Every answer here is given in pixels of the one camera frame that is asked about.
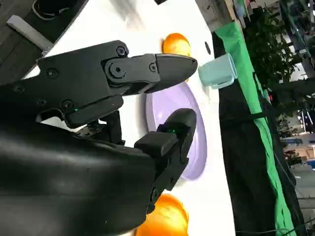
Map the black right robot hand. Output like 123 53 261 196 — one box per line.
0 40 198 236

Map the lilac plate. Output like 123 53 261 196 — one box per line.
145 81 207 182

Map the pale green mug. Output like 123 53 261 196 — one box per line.
198 53 239 89

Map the dark green plant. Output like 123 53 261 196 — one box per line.
246 7 304 116

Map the black cloth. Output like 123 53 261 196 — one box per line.
212 31 308 236

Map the orange white toy bread roll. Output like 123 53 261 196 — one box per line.
161 33 192 82
135 193 189 236

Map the green cloth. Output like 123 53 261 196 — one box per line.
215 21 304 236

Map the grey metal bar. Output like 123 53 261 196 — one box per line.
6 15 54 51

